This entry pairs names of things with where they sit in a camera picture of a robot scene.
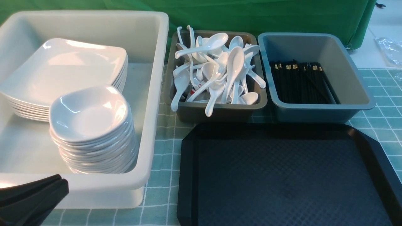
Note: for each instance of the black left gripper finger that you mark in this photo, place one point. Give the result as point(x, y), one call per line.
point(44, 192)
point(28, 216)

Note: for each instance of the black serving tray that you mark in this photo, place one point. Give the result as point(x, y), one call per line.
point(249, 174)

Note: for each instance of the large white plastic bin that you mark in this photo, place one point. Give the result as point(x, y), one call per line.
point(27, 150)

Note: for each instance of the green checkered tablecloth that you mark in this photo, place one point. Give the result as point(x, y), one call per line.
point(383, 123)

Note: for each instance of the white square rice plate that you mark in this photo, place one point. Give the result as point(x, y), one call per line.
point(61, 66)

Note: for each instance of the white spoon of pile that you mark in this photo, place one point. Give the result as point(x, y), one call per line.
point(216, 89)
point(216, 41)
point(181, 82)

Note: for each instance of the white spoon left of pile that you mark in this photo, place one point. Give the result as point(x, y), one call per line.
point(181, 82)

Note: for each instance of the stack of white small bowls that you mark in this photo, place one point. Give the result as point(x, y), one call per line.
point(113, 153)

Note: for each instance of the clear plastic bag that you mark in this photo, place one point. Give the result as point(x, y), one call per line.
point(391, 50)

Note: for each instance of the white spoon front of pile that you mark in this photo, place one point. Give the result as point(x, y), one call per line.
point(216, 89)

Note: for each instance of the white ceramic spoon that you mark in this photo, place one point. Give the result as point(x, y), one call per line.
point(234, 66)

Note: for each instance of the bundle of black chopsticks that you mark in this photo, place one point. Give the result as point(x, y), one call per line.
point(285, 80)

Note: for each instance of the small white square bowl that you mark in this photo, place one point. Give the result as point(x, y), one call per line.
point(89, 113)

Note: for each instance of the white spoon top of pile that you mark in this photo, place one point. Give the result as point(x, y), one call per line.
point(216, 41)

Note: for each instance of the black chopstick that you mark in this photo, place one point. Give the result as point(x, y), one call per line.
point(311, 83)
point(327, 83)

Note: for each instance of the grey-blue chopstick bin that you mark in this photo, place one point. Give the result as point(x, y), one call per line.
point(326, 49)

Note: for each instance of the green backdrop cloth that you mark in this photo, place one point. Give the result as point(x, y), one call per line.
point(345, 19)

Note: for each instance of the stack of white square plates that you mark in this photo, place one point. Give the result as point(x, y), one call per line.
point(34, 104)

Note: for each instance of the brown cutlery bin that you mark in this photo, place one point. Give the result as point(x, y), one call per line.
point(195, 112)

